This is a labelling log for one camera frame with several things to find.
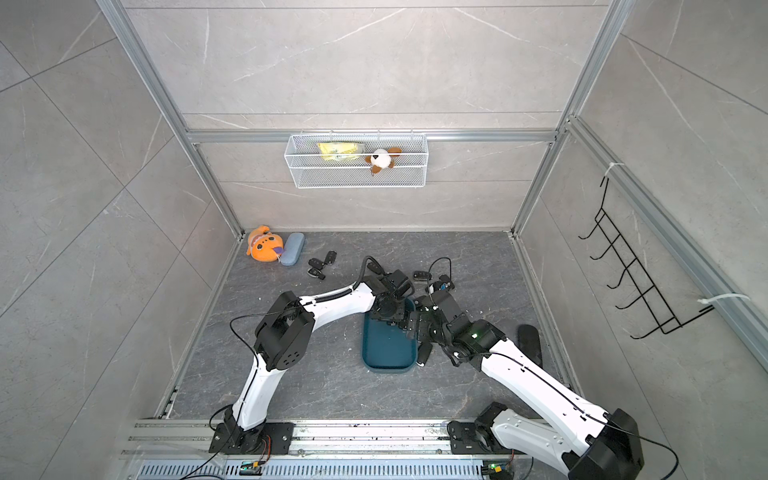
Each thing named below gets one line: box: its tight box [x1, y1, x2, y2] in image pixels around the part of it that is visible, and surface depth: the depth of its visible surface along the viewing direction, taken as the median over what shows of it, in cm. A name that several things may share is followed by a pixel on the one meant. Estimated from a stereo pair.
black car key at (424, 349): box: [416, 342, 433, 367], surface depth 89 cm
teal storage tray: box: [361, 298, 418, 374], surface depth 90 cm
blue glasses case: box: [280, 233, 305, 266], surface depth 115 cm
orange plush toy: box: [246, 225, 284, 262], surface depth 108 cm
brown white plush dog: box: [365, 147, 402, 176], surface depth 87 cm
